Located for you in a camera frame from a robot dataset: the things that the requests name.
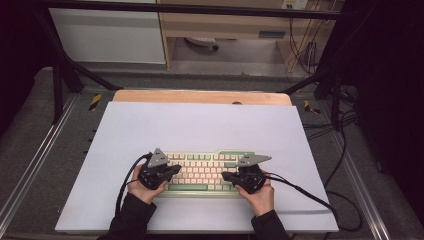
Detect aluminium floor rail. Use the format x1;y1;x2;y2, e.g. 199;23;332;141
329;132;392;240
0;94;80;228

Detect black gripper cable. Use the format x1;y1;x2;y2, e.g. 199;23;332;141
264;171;363;233
114;152;153;218

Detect black floor cables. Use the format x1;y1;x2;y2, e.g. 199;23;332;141
301;84;360;188

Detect yellow and black tape strip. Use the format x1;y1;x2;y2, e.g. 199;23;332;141
88;93;103;112
303;99;321;115

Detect white board sheet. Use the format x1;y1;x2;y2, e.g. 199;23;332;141
54;101;340;234

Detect person's left hand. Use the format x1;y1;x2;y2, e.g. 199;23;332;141
127;165;168;205

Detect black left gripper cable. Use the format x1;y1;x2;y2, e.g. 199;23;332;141
114;152;153;218

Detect green and cream keyboard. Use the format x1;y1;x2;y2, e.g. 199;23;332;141
155;149;258;200

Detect black metal frame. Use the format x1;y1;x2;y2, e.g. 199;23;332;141
31;0;360;132

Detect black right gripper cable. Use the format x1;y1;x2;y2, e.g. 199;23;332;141
264;171;363;233

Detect wooden table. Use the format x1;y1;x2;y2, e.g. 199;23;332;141
112;88;294;107

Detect hanging cable bundle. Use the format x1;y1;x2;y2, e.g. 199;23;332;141
287;14;330;77

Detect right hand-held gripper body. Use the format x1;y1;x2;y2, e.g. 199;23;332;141
236;153;273;195

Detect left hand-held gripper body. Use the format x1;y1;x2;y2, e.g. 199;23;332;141
137;147;172;191

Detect person's right hand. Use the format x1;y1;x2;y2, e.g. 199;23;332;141
234;171;275;217

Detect office chair base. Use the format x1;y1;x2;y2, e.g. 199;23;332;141
184;36;220;52

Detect white cabinet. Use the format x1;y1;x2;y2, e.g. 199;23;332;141
48;0;167;65

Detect light wooden desk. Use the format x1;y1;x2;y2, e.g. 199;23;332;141
156;0;345;73

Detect white power strip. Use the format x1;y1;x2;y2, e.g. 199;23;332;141
281;0;310;11

